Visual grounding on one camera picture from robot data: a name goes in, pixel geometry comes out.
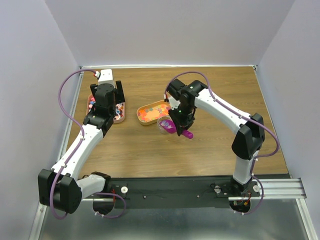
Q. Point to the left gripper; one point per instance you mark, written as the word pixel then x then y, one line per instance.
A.
pixel 119 96

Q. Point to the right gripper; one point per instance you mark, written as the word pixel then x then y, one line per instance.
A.
pixel 181 124

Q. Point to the magenta plastic scoop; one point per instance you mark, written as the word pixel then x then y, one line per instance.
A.
pixel 170 128

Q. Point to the clear plastic cup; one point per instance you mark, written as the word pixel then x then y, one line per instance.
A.
pixel 160 119

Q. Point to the orange tray of star candies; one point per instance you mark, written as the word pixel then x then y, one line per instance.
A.
pixel 150 113

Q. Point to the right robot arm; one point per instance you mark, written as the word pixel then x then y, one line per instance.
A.
pixel 249 134

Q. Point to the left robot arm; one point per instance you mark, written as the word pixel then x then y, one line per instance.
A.
pixel 60 188

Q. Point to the pink tray of wrapped candies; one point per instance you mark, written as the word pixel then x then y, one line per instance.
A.
pixel 90 102

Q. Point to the pink tray of lollipops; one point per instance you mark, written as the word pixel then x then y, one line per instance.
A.
pixel 120 113

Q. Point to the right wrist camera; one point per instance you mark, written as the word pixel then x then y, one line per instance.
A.
pixel 172 102

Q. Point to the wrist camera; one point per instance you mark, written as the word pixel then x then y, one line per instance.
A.
pixel 172 102
pixel 105 76

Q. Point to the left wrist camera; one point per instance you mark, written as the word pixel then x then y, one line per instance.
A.
pixel 105 76

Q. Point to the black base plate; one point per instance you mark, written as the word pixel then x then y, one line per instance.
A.
pixel 172 193

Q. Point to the aluminium frame rail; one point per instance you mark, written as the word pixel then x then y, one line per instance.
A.
pixel 273 207

